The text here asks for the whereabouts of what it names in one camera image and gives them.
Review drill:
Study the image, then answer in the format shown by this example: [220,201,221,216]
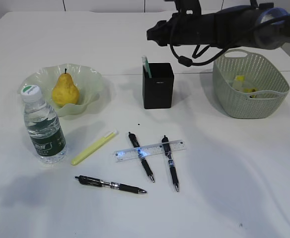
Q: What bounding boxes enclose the green woven plastic basket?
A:
[213,50,290,119]

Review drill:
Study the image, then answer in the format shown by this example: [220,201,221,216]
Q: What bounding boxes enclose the black square pen holder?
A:
[142,62,174,109]

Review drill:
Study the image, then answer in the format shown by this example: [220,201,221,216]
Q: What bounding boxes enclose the black gel pen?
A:
[74,175,147,194]
[128,132,155,182]
[162,135,179,192]

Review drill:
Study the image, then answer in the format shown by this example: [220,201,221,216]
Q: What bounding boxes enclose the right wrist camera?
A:
[165,0,202,16]

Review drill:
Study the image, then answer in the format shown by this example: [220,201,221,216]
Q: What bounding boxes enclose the green wavy glass plate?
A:
[17,63,104,117]

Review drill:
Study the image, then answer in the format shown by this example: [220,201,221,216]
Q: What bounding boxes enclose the clear plastic ruler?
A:
[113,140,186,162]

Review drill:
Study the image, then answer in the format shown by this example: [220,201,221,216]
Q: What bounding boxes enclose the yellow pear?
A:
[52,68,80,107]

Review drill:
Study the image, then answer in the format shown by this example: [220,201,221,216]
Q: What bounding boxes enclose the green utility knife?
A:
[142,55,152,78]

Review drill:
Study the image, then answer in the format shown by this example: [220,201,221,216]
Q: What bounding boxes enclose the yellow utility knife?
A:
[71,130,118,166]

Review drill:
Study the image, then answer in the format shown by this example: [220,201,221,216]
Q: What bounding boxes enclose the clear water bottle green label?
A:
[20,85,67,164]

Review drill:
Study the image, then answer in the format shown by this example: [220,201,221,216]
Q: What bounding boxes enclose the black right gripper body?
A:
[146,13,202,47]

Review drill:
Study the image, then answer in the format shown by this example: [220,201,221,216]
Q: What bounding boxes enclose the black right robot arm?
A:
[146,5,290,50]

